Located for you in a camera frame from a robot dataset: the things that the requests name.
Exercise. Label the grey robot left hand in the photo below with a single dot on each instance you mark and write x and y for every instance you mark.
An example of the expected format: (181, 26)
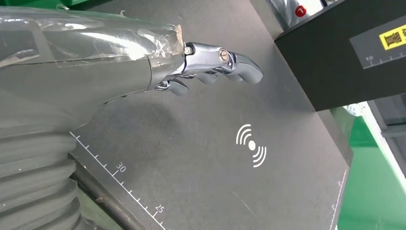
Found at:
(79, 76)

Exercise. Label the large grey parcel red print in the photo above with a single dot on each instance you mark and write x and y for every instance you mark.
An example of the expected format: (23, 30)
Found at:
(285, 14)

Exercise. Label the green plastic crate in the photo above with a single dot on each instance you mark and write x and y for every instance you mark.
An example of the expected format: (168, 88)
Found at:
(31, 2)

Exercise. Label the black scanner column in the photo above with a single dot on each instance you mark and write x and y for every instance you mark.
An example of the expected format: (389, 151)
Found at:
(323, 63)

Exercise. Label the dark cabinet doors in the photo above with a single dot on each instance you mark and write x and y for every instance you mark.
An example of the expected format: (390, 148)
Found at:
(393, 114)

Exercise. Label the black scanner base plate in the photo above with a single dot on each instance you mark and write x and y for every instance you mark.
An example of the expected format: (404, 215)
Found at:
(196, 177)

